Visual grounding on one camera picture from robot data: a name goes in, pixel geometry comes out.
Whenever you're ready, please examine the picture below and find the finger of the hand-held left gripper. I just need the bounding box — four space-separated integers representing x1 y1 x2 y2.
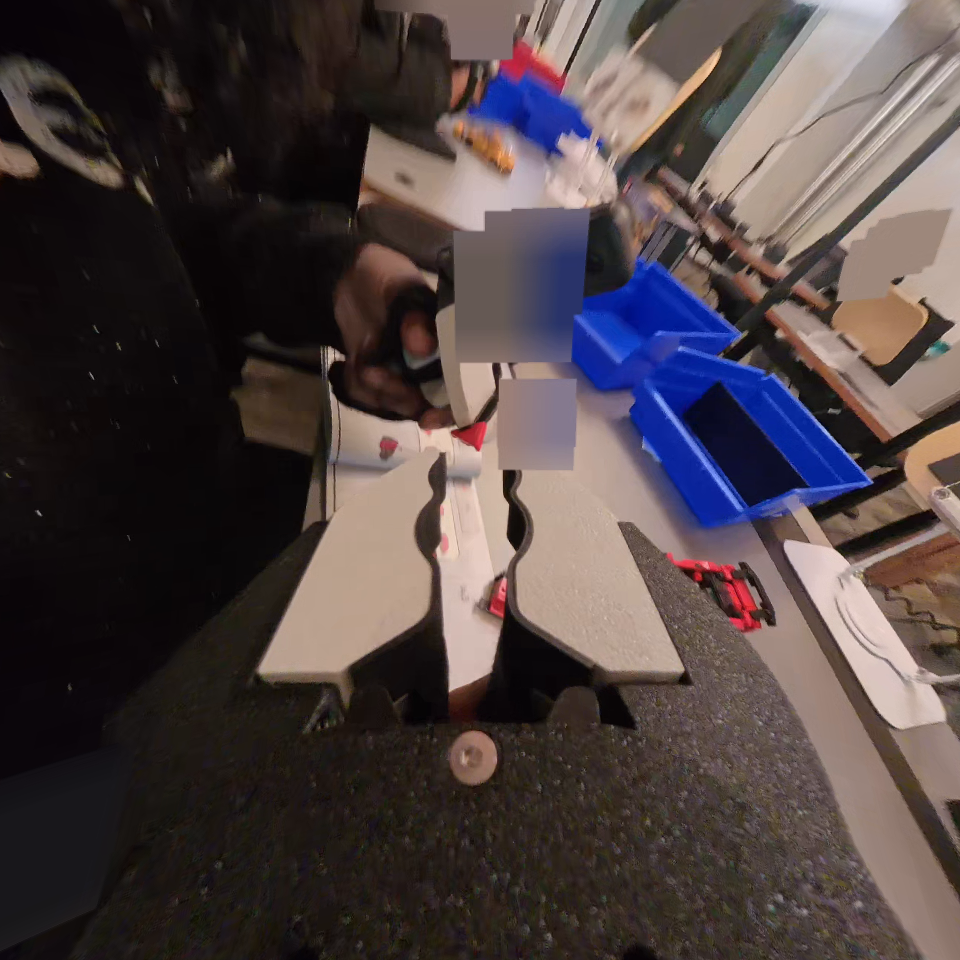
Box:
435 303 501 430

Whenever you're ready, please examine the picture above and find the tan wooden chair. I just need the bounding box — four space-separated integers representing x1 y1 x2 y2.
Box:
831 288 957 387

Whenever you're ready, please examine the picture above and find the person's left forearm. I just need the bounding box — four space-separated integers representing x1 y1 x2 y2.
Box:
221 201 369 354

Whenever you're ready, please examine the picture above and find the yellow brick-built toy car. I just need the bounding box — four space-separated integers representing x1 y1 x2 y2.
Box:
450 120 520 175

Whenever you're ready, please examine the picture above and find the white instruction booklet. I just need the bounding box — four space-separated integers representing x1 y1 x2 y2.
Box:
303 360 515 676

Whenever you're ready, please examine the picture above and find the wooden background desk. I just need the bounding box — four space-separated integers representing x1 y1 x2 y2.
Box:
656 168 912 462

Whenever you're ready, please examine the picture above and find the red brick-built toy car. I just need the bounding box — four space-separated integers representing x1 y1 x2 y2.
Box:
666 553 778 637

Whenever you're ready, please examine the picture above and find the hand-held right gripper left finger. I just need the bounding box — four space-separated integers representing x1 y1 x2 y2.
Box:
255 450 450 708

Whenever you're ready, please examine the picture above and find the person's left hand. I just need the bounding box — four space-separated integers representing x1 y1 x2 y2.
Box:
328 243 453 430

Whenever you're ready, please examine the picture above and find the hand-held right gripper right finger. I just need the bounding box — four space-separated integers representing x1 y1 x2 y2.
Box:
501 468 691 687

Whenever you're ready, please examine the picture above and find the white round base plate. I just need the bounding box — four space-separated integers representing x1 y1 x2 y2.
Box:
783 540 948 730

